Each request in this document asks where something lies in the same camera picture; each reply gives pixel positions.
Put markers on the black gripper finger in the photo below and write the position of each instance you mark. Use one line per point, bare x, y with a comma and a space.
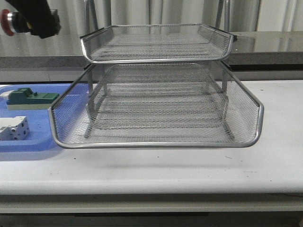
44, 21

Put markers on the red emergency stop button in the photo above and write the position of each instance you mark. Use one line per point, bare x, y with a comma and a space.
13, 23

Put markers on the mesh rack tray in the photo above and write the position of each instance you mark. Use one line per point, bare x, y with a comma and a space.
147, 106
242, 126
156, 43

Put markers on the green terminal block component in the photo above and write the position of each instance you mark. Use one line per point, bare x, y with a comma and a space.
26, 99

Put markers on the blue plastic tray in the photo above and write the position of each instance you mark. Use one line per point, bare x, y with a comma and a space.
39, 143

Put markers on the white circuit breaker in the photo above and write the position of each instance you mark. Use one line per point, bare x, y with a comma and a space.
14, 128

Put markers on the pale pleated curtain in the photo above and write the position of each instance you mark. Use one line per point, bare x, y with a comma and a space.
245, 15

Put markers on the grey stone counter ledge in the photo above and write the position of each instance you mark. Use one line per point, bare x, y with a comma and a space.
258, 55

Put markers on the grey wire rack frame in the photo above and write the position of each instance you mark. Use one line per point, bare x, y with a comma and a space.
151, 83

